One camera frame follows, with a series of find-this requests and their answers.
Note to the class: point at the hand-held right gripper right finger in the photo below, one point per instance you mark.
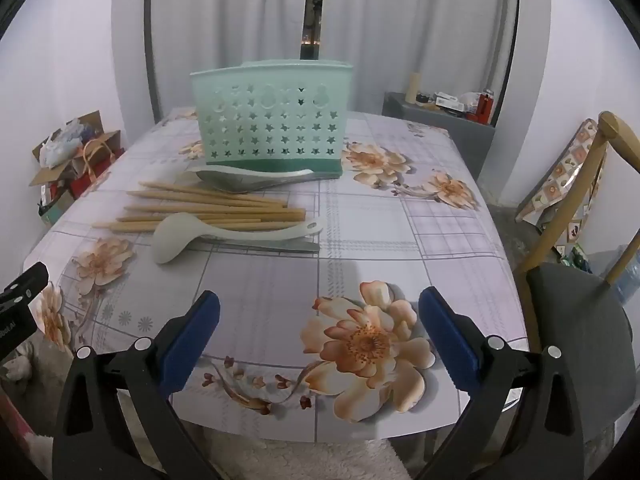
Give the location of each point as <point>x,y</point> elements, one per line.
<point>447,340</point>

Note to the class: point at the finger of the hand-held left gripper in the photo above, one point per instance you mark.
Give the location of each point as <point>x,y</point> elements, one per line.
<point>27,280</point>

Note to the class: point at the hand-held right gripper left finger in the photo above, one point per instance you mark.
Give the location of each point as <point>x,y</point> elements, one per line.
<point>192,345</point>

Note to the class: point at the white plastic rice paddle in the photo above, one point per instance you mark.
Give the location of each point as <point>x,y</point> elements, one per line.
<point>175,240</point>

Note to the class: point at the pile of wooden chopsticks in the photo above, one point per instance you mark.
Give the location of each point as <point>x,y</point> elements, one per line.
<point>210,205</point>

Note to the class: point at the grey utensil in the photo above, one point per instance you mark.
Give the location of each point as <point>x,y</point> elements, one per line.
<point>295,247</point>

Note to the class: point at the metal spoon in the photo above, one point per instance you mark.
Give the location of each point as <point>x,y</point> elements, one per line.
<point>225,181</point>

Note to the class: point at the mint green perforated utensil holder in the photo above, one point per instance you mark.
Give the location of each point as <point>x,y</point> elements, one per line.
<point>270,125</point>

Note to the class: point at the teal box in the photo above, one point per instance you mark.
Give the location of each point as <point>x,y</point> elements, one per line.
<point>50,212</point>

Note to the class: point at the red gift bag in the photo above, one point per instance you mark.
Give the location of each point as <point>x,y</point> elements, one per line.
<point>95,172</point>

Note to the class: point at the wooden chair with grey seat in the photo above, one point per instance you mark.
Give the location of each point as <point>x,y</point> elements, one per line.
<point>570,300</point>

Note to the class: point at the floral checked tablecloth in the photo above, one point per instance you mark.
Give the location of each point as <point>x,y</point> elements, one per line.
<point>350,240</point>

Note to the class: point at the white plastic bag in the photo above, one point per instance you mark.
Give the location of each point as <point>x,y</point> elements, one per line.
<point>60,142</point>

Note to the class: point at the white fluffy cloth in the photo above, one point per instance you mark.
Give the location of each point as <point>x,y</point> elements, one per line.
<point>300,460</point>

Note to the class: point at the cardboard box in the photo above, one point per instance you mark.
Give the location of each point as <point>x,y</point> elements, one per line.
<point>102,137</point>

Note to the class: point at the floral chair back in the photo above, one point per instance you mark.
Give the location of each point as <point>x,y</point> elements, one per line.
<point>555,185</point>

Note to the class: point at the grey cabinet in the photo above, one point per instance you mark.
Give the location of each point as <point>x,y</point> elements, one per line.
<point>450,140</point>

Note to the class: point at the red bottle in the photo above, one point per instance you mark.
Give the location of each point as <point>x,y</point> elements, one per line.
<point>484,106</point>

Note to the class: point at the white packet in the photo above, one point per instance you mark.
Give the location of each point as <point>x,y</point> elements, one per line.
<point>452,102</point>

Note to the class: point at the beige cylinder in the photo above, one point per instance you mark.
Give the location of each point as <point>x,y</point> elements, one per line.
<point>415,87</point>

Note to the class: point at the white curtain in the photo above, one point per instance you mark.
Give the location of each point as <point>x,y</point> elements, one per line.
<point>415,20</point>
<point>225,20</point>

